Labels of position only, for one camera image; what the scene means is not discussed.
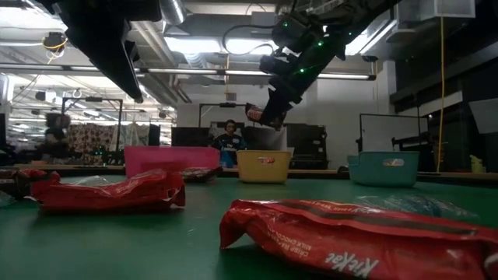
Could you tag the long ceiling light bar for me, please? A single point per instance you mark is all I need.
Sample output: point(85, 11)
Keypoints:
point(186, 71)

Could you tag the silver ventilation duct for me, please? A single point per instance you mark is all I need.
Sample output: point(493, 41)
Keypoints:
point(171, 11)

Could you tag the red KitKat bar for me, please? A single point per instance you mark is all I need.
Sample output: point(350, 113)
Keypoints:
point(35, 173)
point(109, 194)
point(350, 241)

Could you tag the grey monitor back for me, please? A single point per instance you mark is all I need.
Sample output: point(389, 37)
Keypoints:
point(268, 139)

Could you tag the patterned hanging cloth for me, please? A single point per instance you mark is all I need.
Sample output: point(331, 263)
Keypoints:
point(93, 137)

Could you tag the green table mat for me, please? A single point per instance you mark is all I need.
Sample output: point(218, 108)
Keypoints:
point(116, 241)

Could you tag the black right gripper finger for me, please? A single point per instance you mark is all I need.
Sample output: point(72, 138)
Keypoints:
point(272, 109)
point(292, 97)

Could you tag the whiteboard with black frame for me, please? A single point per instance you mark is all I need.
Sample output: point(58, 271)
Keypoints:
point(389, 132)

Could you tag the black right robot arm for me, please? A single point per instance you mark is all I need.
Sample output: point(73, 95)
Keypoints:
point(362, 15)

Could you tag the black cabinet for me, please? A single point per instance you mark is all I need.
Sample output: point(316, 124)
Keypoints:
point(307, 145)

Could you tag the black ceiling-hung device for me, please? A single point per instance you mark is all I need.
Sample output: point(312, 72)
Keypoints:
point(54, 40)

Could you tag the white angled panel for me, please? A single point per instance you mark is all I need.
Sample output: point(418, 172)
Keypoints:
point(486, 114)

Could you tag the white ceiling vent box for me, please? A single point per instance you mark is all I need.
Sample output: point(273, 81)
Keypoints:
point(451, 8)

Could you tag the black monitor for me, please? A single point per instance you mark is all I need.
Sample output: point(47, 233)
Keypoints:
point(190, 137)

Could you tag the clear blue candy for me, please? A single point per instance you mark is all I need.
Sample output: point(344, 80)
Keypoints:
point(420, 208)

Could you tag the red plastic bin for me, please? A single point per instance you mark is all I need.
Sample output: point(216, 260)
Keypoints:
point(171, 157)

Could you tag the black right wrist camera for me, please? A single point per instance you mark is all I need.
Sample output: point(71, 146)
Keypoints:
point(274, 65)

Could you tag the black rig frame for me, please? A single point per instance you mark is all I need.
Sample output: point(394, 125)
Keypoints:
point(93, 99)
point(227, 104)

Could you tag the black upright panel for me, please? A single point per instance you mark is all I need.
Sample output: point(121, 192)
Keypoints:
point(154, 135)

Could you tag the teal plastic bin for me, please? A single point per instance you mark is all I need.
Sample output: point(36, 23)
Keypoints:
point(365, 175)

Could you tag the person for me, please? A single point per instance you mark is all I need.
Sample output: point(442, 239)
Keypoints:
point(57, 136)
point(229, 145)

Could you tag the yellow-green object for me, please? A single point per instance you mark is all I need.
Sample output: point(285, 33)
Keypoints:
point(476, 165)

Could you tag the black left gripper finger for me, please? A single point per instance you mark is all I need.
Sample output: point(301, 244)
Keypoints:
point(113, 58)
point(135, 50)

